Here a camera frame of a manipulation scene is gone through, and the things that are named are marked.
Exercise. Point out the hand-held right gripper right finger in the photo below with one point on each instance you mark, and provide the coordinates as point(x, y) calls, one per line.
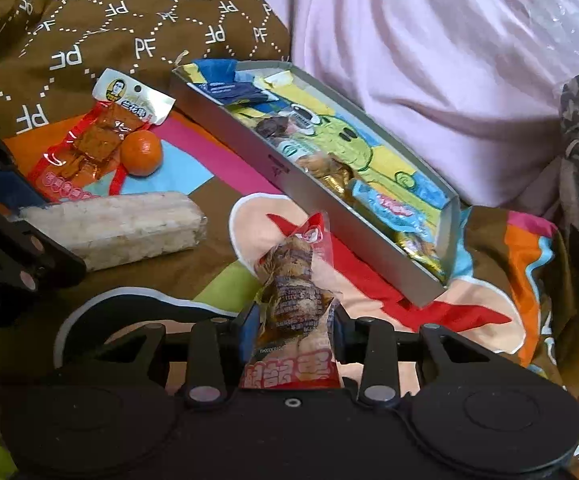
point(342, 335)

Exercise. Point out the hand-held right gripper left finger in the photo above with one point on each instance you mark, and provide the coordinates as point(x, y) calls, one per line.
point(248, 332)

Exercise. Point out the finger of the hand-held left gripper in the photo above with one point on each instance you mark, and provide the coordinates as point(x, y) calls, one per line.
point(12, 190)
point(44, 260)

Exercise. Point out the clear red-ended snack packet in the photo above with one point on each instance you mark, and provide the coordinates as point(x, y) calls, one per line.
point(292, 290)

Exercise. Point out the puffed rice bar packet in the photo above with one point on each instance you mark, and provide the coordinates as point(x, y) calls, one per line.
point(124, 230)

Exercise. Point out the grey box with cartoon lining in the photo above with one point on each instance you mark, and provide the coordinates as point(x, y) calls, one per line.
point(319, 230)

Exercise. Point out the blue sausage snack packet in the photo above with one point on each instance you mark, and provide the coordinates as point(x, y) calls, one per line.
point(392, 205)

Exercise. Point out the green-label biscuit packet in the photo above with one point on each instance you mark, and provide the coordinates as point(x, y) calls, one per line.
point(302, 150)

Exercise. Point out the small clear red-label packet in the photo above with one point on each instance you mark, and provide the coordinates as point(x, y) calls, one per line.
point(272, 127)

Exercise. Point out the blue and white long packet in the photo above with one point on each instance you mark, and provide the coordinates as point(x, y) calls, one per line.
point(229, 82)

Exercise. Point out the red dried tofu packet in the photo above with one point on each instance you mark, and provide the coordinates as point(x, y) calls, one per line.
point(97, 140)

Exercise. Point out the yellow green snack packet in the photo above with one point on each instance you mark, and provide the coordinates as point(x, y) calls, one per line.
point(422, 255)

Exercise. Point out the orange mandarin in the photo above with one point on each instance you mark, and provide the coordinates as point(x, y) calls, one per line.
point(141, 155)

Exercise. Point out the gold wrapped candy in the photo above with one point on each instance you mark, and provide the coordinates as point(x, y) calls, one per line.
point(337, 177)

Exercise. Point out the cartoon printed blanket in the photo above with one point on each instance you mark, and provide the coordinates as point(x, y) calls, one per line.
point(184, 160)

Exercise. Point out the brown PF patterned pillow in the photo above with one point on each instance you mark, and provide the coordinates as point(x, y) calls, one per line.
point(119, 20)

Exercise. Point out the pink cloth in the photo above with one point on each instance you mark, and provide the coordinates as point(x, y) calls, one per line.
point(419, 60)

